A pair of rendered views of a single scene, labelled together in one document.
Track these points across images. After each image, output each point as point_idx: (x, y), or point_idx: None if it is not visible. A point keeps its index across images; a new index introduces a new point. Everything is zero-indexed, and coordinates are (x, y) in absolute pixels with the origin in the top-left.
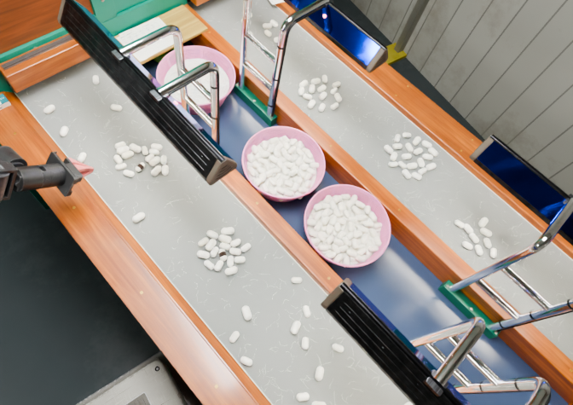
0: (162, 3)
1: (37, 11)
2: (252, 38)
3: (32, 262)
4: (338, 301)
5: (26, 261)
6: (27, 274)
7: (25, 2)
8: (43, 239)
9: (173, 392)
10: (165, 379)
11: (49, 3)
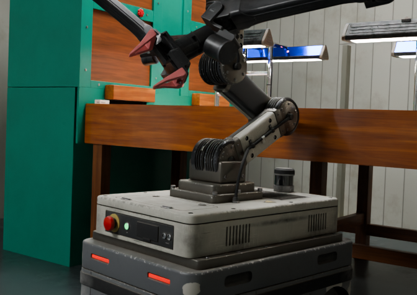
0: (179, 100)
1: (128, 68)
2: (250, 71)
3: (67, 281)
4: (348, 28)
5: (60, 281)
6: (65, 285)
7: (126, 59)
8: (72, 274)
9: (264, 187)
10: (254, 186)
11: (134, 67)
